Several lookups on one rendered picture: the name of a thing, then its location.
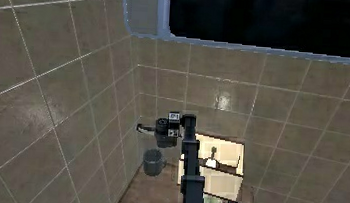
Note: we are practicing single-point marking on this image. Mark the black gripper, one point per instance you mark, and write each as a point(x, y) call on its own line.
point(162, 135)

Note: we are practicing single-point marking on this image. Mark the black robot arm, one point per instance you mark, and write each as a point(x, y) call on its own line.
point(191, 163)

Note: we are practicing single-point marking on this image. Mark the grey mug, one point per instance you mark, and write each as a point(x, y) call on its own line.
point(152, 162)

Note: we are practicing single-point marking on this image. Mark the dark window with blue-grey frame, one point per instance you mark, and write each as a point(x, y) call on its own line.
point(270, 21)

